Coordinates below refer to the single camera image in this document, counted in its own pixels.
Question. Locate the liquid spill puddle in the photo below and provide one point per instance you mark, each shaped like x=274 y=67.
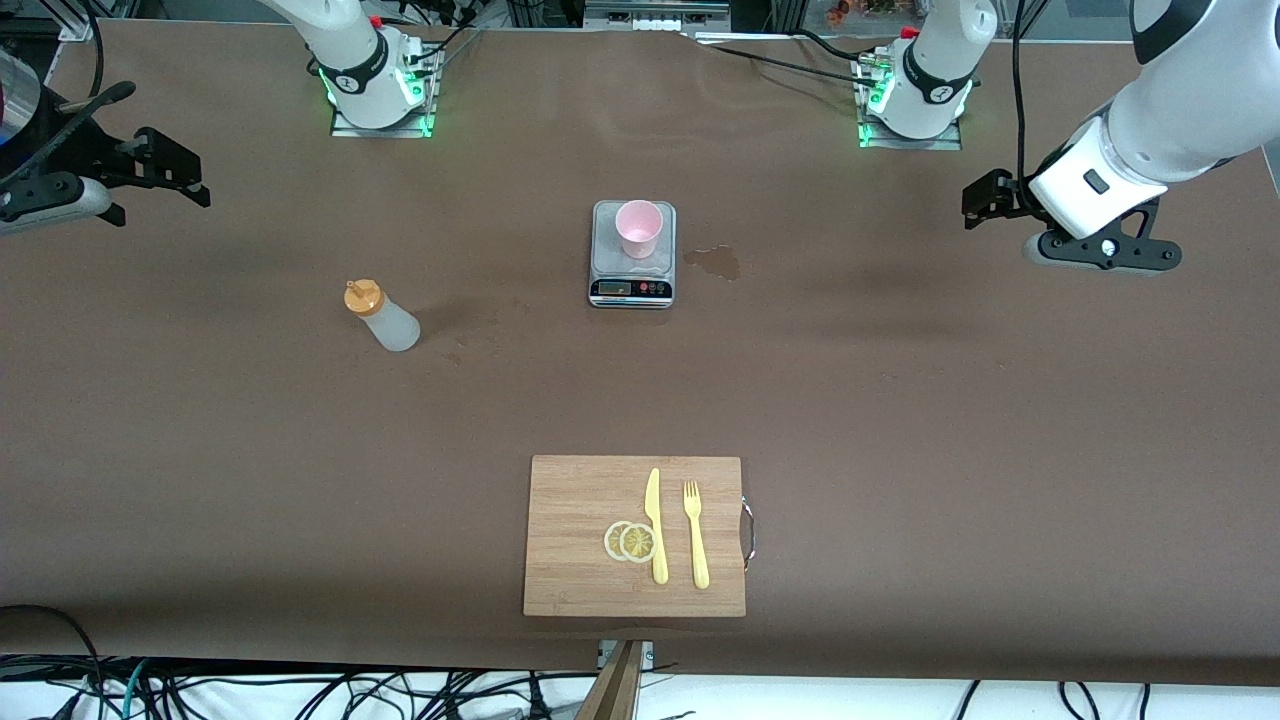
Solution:
x=715 y=262

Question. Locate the wooden post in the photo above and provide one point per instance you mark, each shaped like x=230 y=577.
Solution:
x=615 y=690

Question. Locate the wooden cutting board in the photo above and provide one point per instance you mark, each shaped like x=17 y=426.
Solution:
x=580 y=560

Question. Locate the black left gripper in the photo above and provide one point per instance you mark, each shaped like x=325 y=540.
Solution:
x=1003 y=196

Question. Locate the squeeze bottle with orange cap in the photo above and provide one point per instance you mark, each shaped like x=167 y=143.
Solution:
x=392 y=325

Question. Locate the lemon slice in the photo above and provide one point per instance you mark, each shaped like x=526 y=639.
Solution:
x=638 y=543
x=611 y=541

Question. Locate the yellow plastic fork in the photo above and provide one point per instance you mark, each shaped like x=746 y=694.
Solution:
x=698 y=550

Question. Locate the silver digital kitchen scale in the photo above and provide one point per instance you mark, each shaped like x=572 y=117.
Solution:
x=632 y=285

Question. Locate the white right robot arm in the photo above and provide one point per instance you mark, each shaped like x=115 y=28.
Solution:
x=345 y=50

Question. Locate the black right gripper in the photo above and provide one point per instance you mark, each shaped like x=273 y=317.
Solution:
x=88 y=160

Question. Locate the yellow plastic knife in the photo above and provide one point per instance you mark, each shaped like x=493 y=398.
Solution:
x=655 y=520

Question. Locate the pink plastic cup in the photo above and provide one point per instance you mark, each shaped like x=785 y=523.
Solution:
x=640 y=232

